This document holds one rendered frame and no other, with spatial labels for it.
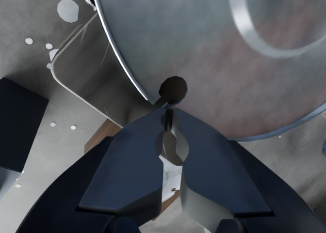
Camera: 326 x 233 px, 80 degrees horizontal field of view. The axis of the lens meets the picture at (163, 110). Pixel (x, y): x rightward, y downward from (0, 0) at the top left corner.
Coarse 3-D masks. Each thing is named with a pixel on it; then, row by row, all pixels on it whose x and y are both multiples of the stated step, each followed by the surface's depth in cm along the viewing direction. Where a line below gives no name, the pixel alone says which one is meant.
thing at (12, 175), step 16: (0, 80) 74; (0, 96) 66; (16, 96) 72; (32, 96) 79; (0, 112) 61; (16, 112) 66; (32, 112) 71; (0, 128) 56; (16, 128) 60; (32, 128) 64; (0, 144) 52; (16, 144) 55; (32, 144) 59; (0, 160) 48; (16, 160) 51; (0, 176) 48; (16, 176) 49; (0, 192) 50
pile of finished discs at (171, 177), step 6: (168, 162) 79; (168, 168) 80; (174, 168) 81; (180, 168) 83; (168, 174) 82; (174, 174) 83; (180, 174) 85; (168, 180) 84; (174, 180) 85; (180, 180) 86; (168, 186) 86; (174, 186) 87; (168, 192) 87; (174, 192) 89; (162, 198) 88; (168, 198) 88
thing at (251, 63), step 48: (96, 0) 10; (144, 0) 11; (192, 0) 12; (240, 0) 12; (288, 0) 13; (144, 48) 12; (192, 48) 13; (240, 48) 14; (288, 48) 15; (144, 96) 13; (192, 96) 15; (240, 96) 16; (288, 96) 19
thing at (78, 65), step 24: (96, 24) 11; (72, 48) 11; (96, 48) 11; (72, 72) 12; (96, 72) 12; (120, 72) 12; (96, 96) 13; (120, 96) 13; (168, 96) 14; (120, 120) 14; (168, 144) 17
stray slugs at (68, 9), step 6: (66, 0) 21; (72, 0) 21; (60, 6) 21; (66, 6) 21; (72, 6) 21; (78, 6) 21; (60, 12) 21; (66, 12) 21; (72, 12) 21; (78, 12) 21; (66, 18) 21; (72, 18) 21; (54, 54) 22
